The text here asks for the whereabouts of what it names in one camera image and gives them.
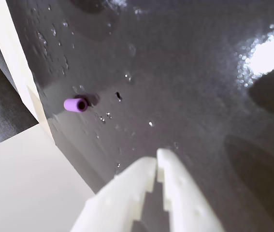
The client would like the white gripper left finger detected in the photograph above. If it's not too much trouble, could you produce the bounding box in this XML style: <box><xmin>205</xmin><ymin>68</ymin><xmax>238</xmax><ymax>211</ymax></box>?
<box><xmin>70</xmin><ymin>156</ymin><xmax>158</xmax><ymax>232</ymax></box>

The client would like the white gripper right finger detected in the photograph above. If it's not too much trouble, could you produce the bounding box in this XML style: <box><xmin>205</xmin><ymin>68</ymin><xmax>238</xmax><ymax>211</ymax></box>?
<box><xmin>156</xmin><ymin>148</ymin><xmax>226</xmax><ymax>232</ymax></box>

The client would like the purple rubber pen grip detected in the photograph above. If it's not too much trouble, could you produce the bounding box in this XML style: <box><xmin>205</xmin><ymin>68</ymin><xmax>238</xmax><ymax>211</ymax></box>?
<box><xmin>63</xmin><ymin>96</ymin><xmax>88</xmax><ymax>114</ymax></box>

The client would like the white furniture panel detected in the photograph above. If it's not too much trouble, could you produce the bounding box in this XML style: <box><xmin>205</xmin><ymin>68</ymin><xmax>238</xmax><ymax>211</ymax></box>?
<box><xmin>0</xmin><ymin>0</ymin><xmax>96</xmax><ymax>232</ymax></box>

